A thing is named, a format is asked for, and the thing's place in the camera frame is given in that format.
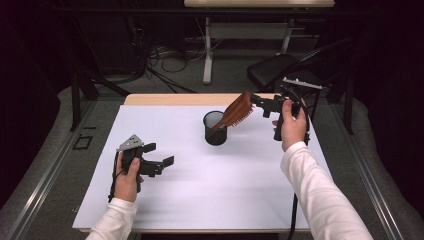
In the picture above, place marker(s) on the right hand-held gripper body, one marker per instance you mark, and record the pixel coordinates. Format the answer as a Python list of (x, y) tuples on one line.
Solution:
[(273, 101)]

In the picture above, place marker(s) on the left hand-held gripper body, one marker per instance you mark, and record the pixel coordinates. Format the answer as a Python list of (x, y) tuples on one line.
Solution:
[(151, 168)]

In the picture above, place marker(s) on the wooden paddle hairbrush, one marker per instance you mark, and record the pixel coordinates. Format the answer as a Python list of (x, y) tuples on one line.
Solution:
[(236, 111)]

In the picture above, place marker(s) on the black mesh pen cup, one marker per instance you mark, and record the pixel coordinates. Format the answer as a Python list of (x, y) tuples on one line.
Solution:
[(216, 138)]

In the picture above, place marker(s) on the person's left hand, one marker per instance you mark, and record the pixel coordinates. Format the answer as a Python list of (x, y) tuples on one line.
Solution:
[(125, 186)]

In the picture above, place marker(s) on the person's right hand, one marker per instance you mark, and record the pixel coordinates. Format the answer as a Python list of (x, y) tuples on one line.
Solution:
[(295, 133)]

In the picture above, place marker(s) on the black folding chair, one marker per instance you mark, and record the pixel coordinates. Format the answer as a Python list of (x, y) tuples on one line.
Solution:
[(266, 70)]

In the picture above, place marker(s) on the white table mat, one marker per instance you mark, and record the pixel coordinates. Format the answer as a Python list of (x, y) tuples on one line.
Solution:
[(206, 200)]

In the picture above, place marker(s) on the white-framed wooden desk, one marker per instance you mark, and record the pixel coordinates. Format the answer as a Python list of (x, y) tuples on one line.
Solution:
[(246, 30)]

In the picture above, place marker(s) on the black metal stand with foot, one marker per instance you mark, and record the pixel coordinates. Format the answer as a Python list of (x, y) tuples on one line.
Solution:
[(75, 100)]

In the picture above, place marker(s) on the plain black metal post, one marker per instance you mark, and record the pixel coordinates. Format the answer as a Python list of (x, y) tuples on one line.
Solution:
[(349, 110)]

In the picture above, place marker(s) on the metal floor rail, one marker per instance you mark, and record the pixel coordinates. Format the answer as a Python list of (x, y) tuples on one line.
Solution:
[(43, 180), (370, 180)]

